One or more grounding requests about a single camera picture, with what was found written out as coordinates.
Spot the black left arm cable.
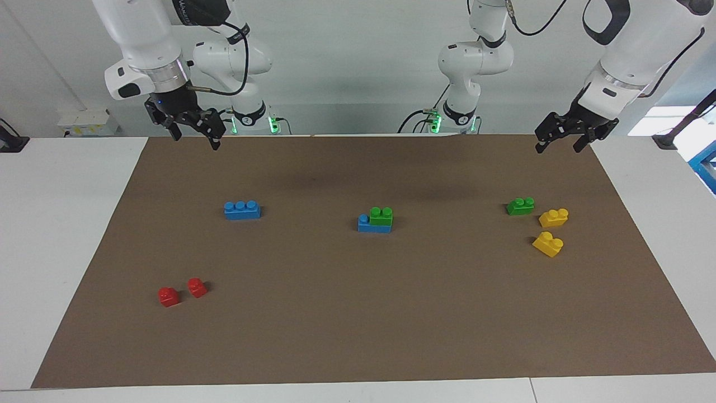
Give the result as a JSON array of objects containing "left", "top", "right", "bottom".
[{"left": 505, "top": 0, "right": 706, "bottom": 99}]

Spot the brown table mat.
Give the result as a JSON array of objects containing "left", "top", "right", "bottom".
[{"left": 31, "top": 134, "right": 716, "bottom": 389}]

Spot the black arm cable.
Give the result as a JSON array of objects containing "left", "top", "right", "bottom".
[
  {"left": 187, "top": 20, "right": 251, "bottom": 97},
  {"left": 505, "top": 0, "right": 706, "bottom": 99}
]

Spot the blue three-stud block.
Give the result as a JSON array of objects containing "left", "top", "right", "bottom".
[
  {"left": 224, "top": 200, "right": 262, "bottom": 221},
  {"left": 357, "top": 214, "right": 393, "bottom": 234}
]

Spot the blue frame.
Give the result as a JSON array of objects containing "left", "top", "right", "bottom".
[{"left": 687, "top": 140, "right": 716, "bottom": 195}]

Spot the black base cable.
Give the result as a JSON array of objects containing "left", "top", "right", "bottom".
[{"left": 397, "top": 84, "right": 451, "bottom": 134}]

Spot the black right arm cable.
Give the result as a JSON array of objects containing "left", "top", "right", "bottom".
[{"left": 187, "top": 20, "right": 251, "bottom": 97}]

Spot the black camera stand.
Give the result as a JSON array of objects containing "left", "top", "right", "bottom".
[{"left": 652, "top": 88, "right": 716, "bottom": 150}]

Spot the yellow two-stud block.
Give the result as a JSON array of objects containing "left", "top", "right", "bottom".
[
  {"left": 538, "top": 208, "right": 569, "bottom": 228},
  {"left": 531, "top": 231, "right": 564, "bottom": 259}
]

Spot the black table clamp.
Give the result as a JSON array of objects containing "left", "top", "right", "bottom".
[{"left": 0, "top": 118, "right": 30, "bottom": 153}]

